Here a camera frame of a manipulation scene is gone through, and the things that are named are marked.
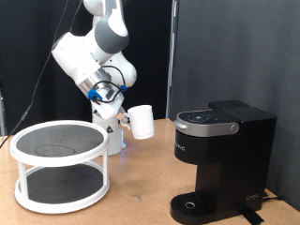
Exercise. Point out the black curtain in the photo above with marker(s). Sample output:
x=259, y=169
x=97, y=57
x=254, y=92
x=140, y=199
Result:
x=25, y=47

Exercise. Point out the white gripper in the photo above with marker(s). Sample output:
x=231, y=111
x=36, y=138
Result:
x=109, y=103

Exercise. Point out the black Keurig coffee machine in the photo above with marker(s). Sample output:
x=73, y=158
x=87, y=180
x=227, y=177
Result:
x=234, y=156

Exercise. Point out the grey metal frame post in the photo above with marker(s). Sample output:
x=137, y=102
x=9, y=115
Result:
x=171, y=62

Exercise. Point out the white ceramic mug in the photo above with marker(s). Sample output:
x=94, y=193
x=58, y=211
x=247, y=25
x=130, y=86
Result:
x=142, y=123

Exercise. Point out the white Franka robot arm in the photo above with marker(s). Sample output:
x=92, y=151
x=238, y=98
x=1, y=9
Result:
x=93, y=50

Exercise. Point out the white two-tier turntable stand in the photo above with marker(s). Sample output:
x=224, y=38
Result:
x=59, y=156

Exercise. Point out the black tape strip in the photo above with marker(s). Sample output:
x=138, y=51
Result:
x=251, y=216

